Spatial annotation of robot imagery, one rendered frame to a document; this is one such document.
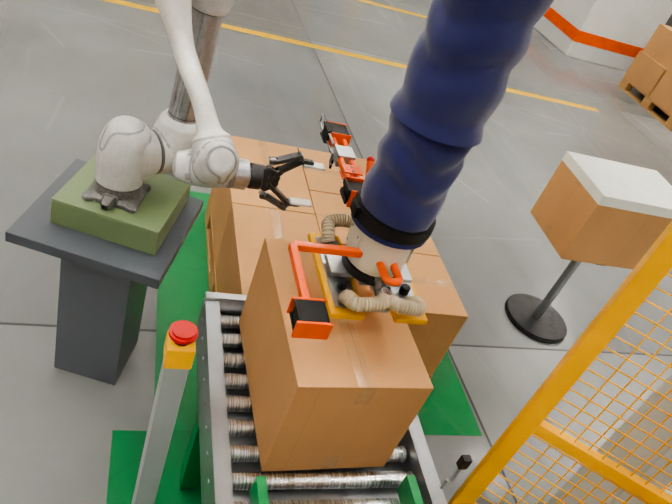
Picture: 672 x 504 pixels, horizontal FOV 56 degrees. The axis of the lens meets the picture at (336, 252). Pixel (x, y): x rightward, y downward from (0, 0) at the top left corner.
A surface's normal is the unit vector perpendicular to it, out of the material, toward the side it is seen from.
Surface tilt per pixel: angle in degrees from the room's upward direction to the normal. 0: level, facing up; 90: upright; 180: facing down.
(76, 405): 0
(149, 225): 2
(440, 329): 90
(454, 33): 72
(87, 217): 90
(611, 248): 90
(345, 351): 0
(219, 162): 59
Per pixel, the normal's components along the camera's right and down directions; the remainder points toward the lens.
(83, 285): -0.11, 0.58
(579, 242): 0.17, 0.65
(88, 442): 0.30, -0.75
